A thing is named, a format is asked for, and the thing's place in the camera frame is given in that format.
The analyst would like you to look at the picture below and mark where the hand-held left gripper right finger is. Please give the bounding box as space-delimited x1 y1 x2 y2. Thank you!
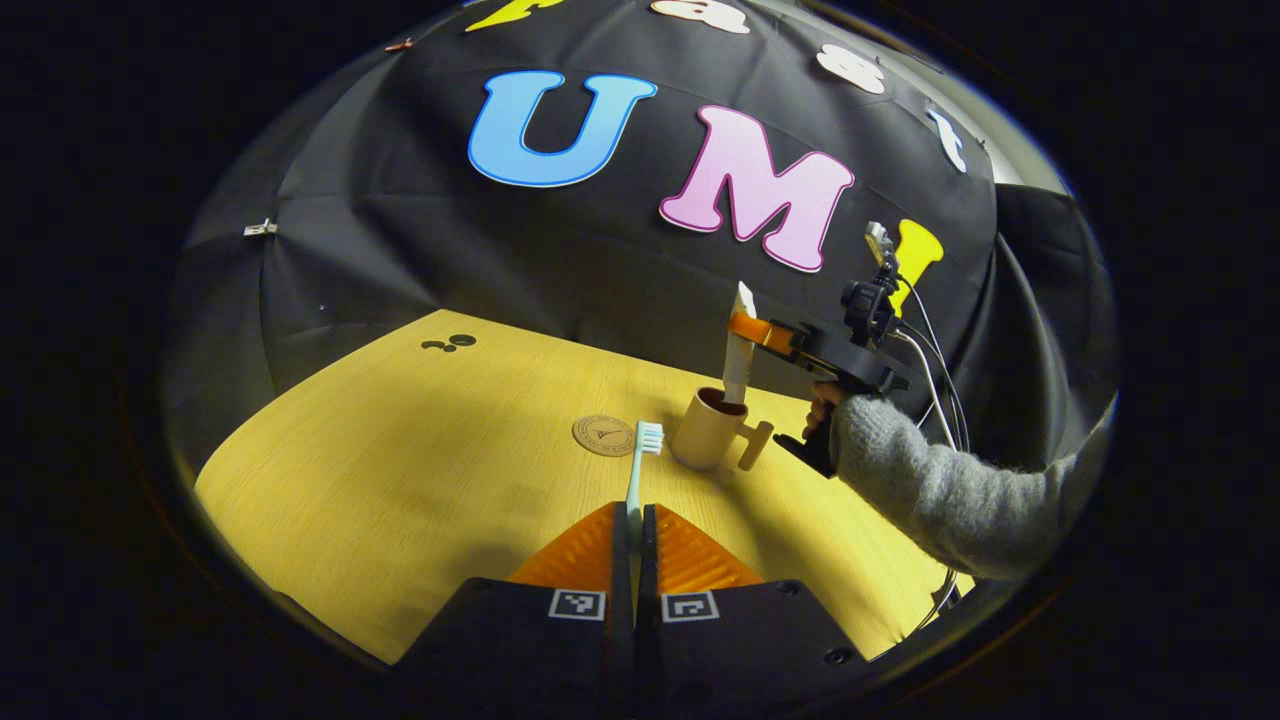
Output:
634 503 881 696

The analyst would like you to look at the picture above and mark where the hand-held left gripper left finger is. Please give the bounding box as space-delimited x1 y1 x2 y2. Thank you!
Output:
395 500 635 701

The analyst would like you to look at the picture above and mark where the white toothpaste tube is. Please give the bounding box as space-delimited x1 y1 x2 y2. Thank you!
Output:
721 281 758 406

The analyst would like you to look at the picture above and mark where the mint green toothbrush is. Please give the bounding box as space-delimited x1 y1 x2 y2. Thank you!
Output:
625 420 666 601

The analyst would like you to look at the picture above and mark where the beige cup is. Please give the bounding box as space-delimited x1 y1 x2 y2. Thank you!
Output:
670 387 776 473

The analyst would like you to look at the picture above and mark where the round wooden coaster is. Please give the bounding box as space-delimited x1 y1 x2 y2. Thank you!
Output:
572 415 638 458

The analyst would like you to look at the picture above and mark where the black backdrop cloth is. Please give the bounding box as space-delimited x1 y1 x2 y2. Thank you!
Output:
160 0 1119 471

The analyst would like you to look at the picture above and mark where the white cable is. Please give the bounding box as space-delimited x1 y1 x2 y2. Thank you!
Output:
893 330 976 631

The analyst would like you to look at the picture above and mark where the black cable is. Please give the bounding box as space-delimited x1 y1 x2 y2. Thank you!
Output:
900 275 971 453

